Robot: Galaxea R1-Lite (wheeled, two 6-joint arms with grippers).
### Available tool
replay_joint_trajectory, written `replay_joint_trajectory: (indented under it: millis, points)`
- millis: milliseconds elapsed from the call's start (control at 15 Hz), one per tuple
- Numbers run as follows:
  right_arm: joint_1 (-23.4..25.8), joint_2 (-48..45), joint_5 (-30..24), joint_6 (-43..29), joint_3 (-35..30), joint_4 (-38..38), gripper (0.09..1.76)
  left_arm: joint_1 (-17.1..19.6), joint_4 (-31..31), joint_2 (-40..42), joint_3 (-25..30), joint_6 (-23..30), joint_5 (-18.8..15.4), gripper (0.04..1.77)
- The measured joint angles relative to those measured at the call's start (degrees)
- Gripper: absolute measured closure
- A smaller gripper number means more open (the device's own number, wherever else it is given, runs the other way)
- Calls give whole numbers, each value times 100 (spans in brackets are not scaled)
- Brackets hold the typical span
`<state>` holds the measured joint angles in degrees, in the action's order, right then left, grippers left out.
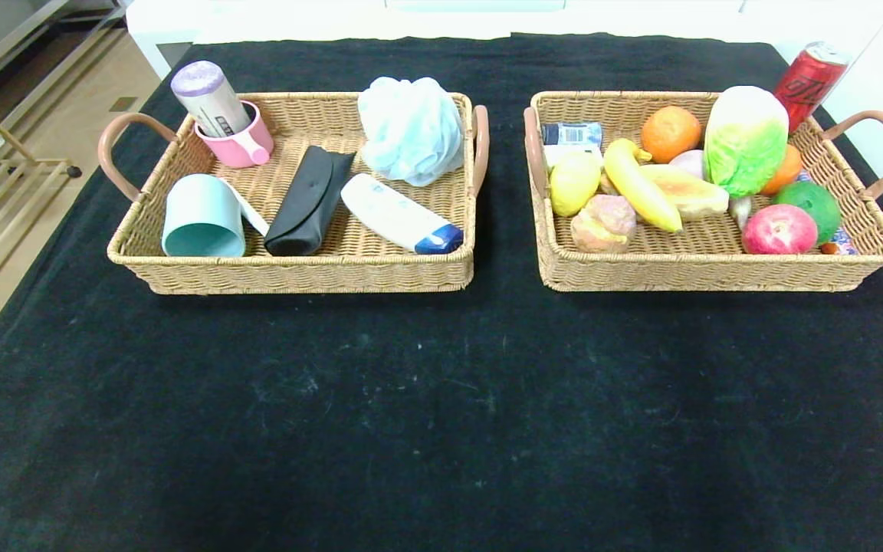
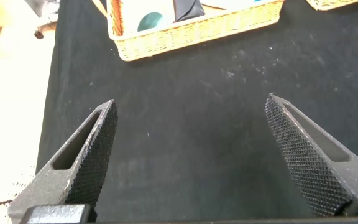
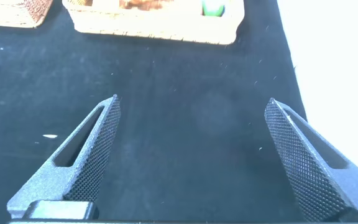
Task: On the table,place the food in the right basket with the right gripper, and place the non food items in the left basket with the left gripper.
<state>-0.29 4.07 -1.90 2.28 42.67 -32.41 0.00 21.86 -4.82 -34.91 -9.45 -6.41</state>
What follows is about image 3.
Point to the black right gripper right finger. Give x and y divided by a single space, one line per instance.
322 174

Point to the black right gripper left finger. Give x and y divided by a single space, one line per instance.
73 168

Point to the golden bread loaf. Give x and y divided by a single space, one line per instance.
145 3

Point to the green round fruit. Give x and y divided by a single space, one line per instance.
213 7

